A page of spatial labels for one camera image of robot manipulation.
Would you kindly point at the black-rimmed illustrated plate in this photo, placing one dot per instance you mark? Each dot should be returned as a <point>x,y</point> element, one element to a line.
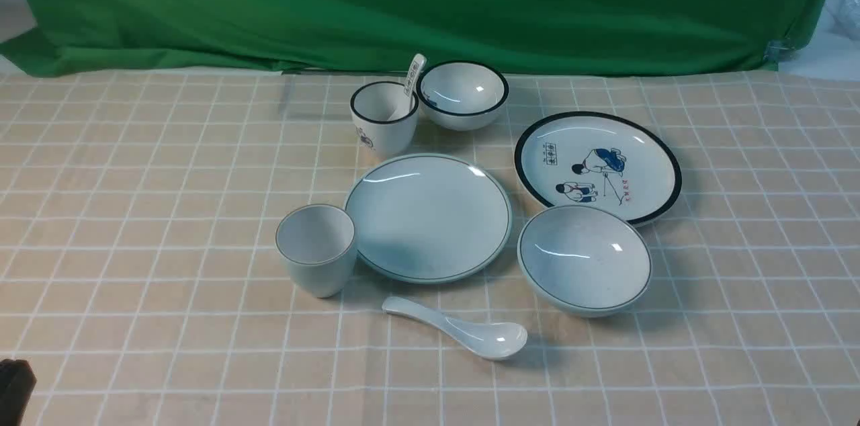
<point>598,160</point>

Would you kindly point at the white ceramic soup spoon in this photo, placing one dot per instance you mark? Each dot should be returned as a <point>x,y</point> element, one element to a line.
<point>495,342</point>

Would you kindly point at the pale grey-rimmed cup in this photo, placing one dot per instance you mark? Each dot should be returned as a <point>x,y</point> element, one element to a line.
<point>318,246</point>

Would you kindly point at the metal clip on backdrop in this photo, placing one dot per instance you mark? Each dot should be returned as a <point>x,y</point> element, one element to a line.
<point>778,51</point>

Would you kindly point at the black-rimmed white bowl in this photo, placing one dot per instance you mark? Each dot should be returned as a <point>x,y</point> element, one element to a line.
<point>462,95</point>

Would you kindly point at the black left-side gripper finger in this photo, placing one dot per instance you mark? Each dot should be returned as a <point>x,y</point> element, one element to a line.
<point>17,384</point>

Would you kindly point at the pale grey-rimmed bowl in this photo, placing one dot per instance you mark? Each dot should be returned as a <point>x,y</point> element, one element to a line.
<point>584,260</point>

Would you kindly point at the black-rimmed white cup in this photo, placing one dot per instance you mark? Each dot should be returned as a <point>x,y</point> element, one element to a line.
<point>385,117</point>

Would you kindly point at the green backdrop cloth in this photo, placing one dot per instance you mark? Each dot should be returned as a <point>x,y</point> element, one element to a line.
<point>544,37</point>

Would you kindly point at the white printed spoon in cup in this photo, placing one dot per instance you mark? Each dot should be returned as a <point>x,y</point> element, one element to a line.
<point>407,87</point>

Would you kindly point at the pale green-rimmed plate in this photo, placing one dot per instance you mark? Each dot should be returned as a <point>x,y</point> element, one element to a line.
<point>429,218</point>

